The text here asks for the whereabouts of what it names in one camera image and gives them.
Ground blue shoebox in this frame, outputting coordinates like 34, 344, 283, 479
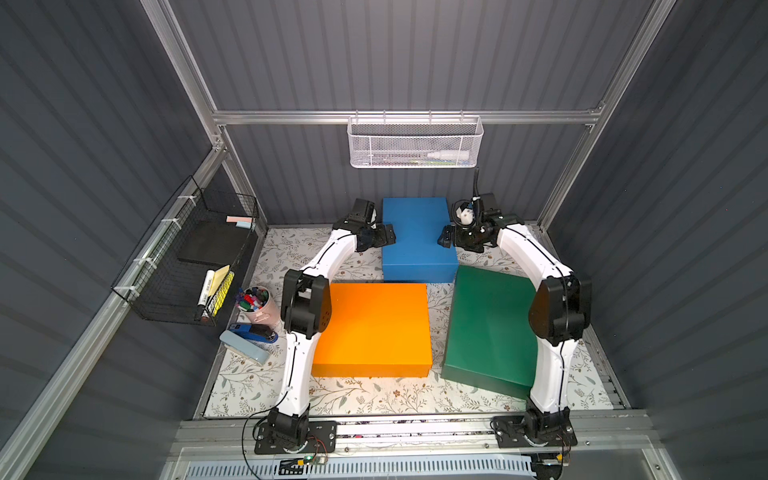
382, 197, 459, 283

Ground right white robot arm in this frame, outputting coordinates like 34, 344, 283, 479
437, 221, 591, 443

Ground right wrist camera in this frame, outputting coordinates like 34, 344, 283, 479
451, 193, 501, 229

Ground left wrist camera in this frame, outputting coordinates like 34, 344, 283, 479
348, 198, 376, 225

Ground pink pen cup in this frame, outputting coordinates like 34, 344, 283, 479
235, 286, 280, 330

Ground black wire wall basket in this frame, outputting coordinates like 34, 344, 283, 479
112, 178, 260, 327

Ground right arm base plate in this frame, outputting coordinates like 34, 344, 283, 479
490, 412, 578, 451

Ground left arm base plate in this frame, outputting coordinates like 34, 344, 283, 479
253, 420, 339, 455

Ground orange shoebox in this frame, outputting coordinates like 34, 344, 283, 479
312, 283, 433, 378

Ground green shoebox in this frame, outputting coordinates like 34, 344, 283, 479
441, 265, 537, 399

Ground white marker in basket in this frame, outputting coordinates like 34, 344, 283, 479
426, 150, 471, 164

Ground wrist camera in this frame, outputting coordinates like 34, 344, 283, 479
451, 193, 501, 229
348, 198, 376, 225

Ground white wire mesh basket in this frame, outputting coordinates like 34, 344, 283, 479
346, 114, 484, 169

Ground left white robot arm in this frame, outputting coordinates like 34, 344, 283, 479
268, 219, 396, 436

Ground yellow sticky notepad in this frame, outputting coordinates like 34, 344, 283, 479
207, 265, 230, 298

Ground pink blue sticky notes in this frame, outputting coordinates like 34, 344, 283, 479
226, 216, 253, 229

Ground blue stapler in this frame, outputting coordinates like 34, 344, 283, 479
228, 323, 279, 344

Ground aluminium rail at front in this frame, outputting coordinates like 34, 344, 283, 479
170, 410, 660, 458

